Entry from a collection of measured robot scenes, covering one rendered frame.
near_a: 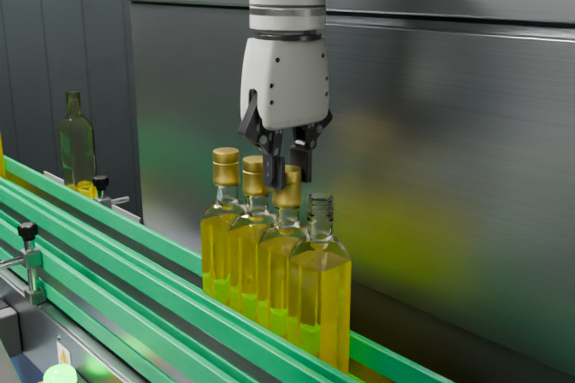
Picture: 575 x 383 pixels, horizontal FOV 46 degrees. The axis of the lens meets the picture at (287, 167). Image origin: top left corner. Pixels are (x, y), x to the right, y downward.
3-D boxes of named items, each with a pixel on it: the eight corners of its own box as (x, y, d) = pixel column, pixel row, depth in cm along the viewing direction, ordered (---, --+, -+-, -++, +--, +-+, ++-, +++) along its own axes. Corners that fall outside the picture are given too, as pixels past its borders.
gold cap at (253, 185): (276, 192, 85) (276, 158, 84) (255, 198, 82) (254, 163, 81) (257, 186, 87) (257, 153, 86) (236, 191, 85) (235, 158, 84)
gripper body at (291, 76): (299, 21, 81) (298, 114, 84) (230, 25, 74) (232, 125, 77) (344, 25, 76) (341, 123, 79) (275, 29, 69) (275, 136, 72)
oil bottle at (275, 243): (317, 380, 87) (320, 223, 81) (285, 397, 83) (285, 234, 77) (288, 362, 91) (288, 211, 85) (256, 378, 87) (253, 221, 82)
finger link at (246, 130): (272, 69, 76) (292, 108, 79) (226, 113, 72) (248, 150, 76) (279, 70, 75) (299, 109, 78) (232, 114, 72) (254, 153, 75)
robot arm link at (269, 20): (293, 3, 80) (293, 29, 81) (234, 5, 75) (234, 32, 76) (345, 5, 74) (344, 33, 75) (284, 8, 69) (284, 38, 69)
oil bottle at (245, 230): (288, 361, 91) (288, 210, 85) (256, 377, 88) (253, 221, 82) (262, 344, 95) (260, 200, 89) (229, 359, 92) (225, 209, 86)
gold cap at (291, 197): (308, 203, 80) (308, 168, 79) (286, 210, 78) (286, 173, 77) (288, 197, 83) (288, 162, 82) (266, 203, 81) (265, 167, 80)
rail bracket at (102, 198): (135, 238, 135) (131, 173, 131) (103, 247, 131) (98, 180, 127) (125, 232, 138) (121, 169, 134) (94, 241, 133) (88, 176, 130)
